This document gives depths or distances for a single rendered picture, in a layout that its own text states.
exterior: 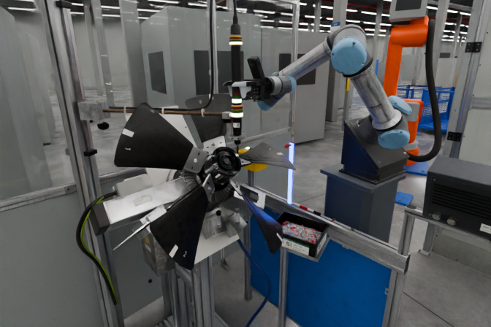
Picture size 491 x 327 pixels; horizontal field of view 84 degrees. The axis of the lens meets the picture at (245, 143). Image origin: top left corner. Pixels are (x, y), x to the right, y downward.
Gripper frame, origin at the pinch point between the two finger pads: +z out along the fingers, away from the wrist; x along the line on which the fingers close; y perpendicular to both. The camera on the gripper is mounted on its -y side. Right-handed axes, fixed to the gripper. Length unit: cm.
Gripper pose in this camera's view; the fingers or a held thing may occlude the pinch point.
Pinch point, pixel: (229, 83)
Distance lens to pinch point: 99.7
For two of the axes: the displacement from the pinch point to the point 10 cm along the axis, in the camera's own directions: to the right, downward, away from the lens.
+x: -6.8, -2.0, 7.0
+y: 0.0, 9.6, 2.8
